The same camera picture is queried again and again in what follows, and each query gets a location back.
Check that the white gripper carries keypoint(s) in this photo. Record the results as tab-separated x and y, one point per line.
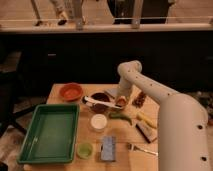
124	92

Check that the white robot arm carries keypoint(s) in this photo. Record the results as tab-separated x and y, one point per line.
182	121

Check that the white plastic cup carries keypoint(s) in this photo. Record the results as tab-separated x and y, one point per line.
98	122

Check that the small green cup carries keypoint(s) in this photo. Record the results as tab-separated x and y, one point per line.
84	150

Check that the grey cloth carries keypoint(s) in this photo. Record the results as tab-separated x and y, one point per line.
112	92

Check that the brown grape bunch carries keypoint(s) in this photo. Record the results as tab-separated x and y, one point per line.
139	100

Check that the yellow banana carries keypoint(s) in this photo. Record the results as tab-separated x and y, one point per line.
150	122

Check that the green chili pepper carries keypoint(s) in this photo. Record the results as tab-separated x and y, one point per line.
120	116

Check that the wooden table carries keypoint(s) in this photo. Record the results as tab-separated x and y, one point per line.
126	160

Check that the brown grey block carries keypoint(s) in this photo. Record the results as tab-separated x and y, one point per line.
146	131

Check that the orange bowl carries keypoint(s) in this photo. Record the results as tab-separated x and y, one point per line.
70	91

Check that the silver fork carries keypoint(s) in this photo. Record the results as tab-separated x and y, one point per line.
136	148

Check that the blue sponge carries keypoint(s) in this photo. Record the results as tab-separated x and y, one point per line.
108	149

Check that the green plastic tray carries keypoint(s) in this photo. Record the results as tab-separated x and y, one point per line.
51	135

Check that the black chair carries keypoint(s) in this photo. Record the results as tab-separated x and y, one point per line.
11	86

